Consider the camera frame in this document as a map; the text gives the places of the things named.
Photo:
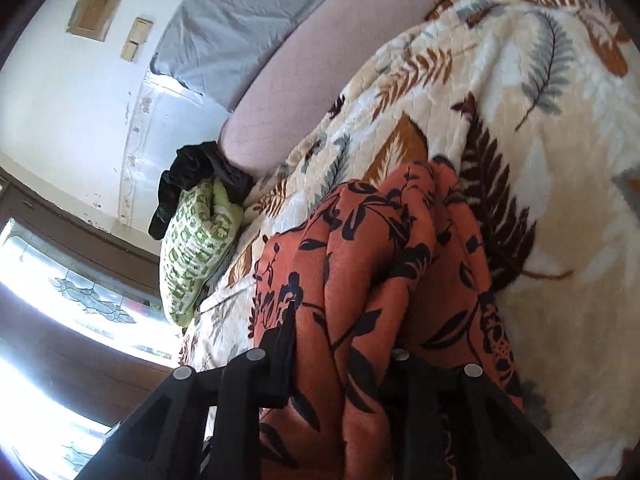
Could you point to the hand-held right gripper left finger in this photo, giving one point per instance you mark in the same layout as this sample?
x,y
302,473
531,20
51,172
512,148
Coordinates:
x,y
277,370

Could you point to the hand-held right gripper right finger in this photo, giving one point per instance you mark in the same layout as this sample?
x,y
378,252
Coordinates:
x,y
425,390

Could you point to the orange floral garment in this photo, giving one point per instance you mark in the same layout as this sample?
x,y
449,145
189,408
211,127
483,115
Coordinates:
x,y
360,280

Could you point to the green patterned pillow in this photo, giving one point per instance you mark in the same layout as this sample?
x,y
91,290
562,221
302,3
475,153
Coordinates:
x,y
197,245

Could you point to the black cloth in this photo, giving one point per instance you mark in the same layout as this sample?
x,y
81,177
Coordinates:
x,y
187,170

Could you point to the leaf print blanket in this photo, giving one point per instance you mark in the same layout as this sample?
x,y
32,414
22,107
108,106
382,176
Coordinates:
x,y
525,135

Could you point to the pink bolster cushion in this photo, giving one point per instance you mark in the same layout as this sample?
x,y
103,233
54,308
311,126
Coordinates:
x,y
310,80

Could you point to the grey pillow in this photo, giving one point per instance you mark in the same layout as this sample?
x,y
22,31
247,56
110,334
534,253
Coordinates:
x,y
240,25

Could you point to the beige wall switch plate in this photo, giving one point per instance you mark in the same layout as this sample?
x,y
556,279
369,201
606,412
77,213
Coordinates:
x,y
136,40

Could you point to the wooden wall panel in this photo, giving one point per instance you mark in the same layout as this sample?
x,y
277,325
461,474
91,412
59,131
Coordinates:
x,y
102,2

